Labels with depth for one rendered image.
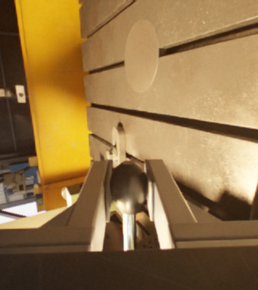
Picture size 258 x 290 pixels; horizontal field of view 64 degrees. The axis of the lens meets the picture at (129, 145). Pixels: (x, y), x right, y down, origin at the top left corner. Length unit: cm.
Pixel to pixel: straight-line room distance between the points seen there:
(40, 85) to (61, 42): 51
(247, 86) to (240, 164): 13
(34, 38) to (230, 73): 229
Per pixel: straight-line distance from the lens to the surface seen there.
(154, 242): 31
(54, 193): 278
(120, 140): 74
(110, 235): 48
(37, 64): 251
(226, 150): 41
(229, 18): 43
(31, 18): 259
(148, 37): 61
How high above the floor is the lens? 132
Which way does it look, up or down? 26 degrees down
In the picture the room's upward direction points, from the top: 99 degrees counter-clockwise
